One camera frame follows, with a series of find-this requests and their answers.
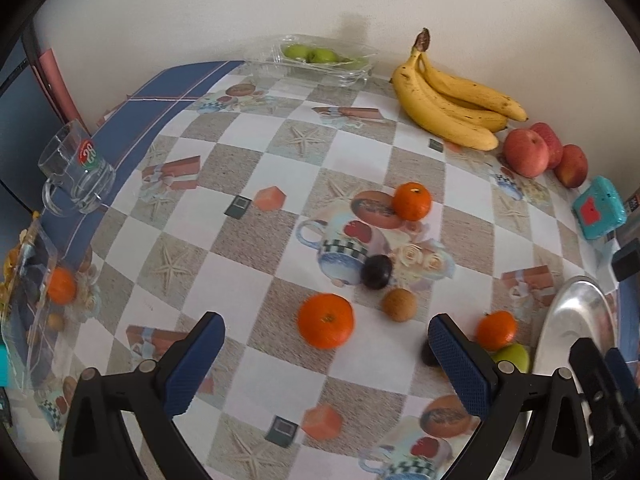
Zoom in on green apple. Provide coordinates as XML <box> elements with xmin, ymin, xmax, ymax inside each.
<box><xmin>491</xmin><ymin>342</ymin><xmax>530</xmax><ymax>374</ymax></box>

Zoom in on brown round fruit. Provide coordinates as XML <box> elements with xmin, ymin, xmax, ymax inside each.
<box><xmin>381</xmin><ymin>288</ymin><xmax>418</xmax><ymax>323</ymax></box>

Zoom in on large orange tangerine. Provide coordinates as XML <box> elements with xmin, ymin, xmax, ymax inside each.
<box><xmin>297</xmin><ymin>294</ymin><xmax>355</xmax><ymax>350</ymax></box>

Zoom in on green fruits in tray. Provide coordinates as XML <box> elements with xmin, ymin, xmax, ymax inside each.
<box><xmin>281</xmin><ymin>44</ymin><xmax>368</xmax><ymax>70</ymax></box>

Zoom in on large metal plate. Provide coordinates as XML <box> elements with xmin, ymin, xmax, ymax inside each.
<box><xmin>530</xmin><ymin>275</ymin><xmax>617</xmax><ymax>396</ymax></box>

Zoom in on clear plastic bag with fruit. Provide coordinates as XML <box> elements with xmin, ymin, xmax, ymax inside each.
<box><xmin>1</xmin><ymin>214</ymin><xmax>78</xmax><ymax>392</ymax></box>

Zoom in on teal plastic box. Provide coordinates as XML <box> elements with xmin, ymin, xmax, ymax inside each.
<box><xmin>572</xmin><ymin>176</ymin><xmax>627</xmax><ymax>240</ymax></box>

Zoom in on rear red apple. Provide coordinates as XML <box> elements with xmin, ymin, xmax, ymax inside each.
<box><xmin>553</xmin><ymin>144</ymin><xmax>588</xmax><ymax>188</ymax></box>

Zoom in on glass mug with logo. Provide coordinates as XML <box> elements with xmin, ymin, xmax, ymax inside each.
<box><xmin>38</xmin><ymin>119</ymin><xmax>116</xmax><ymax>218</ymax></box>

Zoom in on dark plum on table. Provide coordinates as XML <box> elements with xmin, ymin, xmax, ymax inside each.
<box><xmin>360</xmin><ymin>255</ymin><xmax>393</xmax><ymax>290</ymax></box>

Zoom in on middle red apple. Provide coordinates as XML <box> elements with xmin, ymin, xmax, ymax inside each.
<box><xmin>530</xmin><ymin>122</ymin><xmax>563</xmax><ymax>170</ymax></box>

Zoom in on small tangerine near cup print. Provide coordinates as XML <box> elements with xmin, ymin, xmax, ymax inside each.
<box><xmin>392</xmin><ymin>182</ymin><xmax>432</xmax><ymax>221</ymax></box>

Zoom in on yellow banana bunch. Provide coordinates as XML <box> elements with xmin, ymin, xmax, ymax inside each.
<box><xmin>390</xmin><ymin>28</ymin><xmax>528</xmax><ymax>152</ymax></box>

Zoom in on clear plastic fruit tray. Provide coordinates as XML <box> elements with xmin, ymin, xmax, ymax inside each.
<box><xmin>245</xmin><ymin>34</ymin><xmax>378</xmax><ymax>88</ymax></box>

